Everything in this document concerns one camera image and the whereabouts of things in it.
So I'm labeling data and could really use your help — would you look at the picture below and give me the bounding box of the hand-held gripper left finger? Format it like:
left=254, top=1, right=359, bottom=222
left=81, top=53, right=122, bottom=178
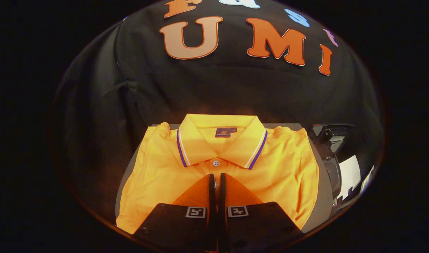
left=134, top=174, right=217, bottom=252

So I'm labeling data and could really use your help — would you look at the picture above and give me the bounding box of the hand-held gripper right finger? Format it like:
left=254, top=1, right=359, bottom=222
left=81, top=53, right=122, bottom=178
left=218, top=173, right=305, bottom=252

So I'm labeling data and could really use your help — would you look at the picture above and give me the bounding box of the yellow polo shirt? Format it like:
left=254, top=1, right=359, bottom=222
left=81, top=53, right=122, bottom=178
left=116, top=113, right=319, bottom=235

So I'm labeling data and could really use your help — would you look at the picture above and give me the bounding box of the grey washing machine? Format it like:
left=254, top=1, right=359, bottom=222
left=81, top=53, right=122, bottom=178
left=322, top=151, right=343, bottom=208

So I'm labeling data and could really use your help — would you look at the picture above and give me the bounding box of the dark glass washing machine lid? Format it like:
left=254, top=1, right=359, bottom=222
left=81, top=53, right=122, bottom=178
left=308, top=124, right=356, bottom=154

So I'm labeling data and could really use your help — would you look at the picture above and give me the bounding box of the grey side cabinet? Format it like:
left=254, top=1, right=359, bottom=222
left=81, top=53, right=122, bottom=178
left=115, top=123, right=334, bottom=233

